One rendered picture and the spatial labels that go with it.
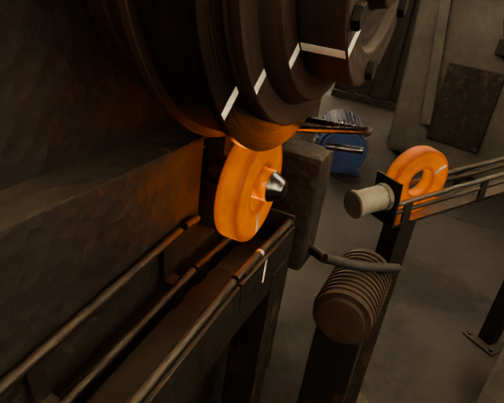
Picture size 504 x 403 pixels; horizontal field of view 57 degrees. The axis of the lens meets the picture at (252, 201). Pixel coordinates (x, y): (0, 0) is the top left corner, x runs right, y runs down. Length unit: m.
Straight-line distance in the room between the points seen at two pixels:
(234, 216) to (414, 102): 2.86
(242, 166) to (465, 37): 2.76
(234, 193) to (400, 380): 1.14
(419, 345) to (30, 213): 1.50
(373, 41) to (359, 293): 0.53
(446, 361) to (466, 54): 2.04
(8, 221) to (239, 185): 0.26
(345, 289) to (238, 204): 0.44
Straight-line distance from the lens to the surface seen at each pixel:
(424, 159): 1.04
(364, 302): 0.95
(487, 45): 3.21
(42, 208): 0.44
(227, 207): 0.57
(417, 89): 3.35
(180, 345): 0.54
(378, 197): 0.99
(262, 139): 0.53
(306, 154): 0.81
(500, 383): 1.47
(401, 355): 1.68
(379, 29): 0.60
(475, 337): 1.89
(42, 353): 0.49
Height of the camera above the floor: 1.08
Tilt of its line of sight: 27 degrees down
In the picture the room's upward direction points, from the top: 8 degrees clockwise
